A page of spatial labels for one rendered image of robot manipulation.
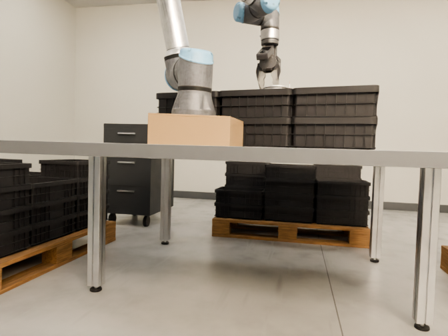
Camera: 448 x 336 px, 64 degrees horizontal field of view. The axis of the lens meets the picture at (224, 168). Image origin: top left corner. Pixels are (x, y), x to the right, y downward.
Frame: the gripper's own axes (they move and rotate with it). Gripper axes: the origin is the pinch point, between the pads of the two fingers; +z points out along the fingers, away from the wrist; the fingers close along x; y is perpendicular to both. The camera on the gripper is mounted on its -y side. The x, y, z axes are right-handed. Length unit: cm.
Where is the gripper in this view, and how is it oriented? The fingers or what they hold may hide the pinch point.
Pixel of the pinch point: (268, 90)
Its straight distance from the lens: 151.3
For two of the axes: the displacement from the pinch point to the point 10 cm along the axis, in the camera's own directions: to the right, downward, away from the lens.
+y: 3.8, -0.3, 9.3
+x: -9.3, -0.2, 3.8
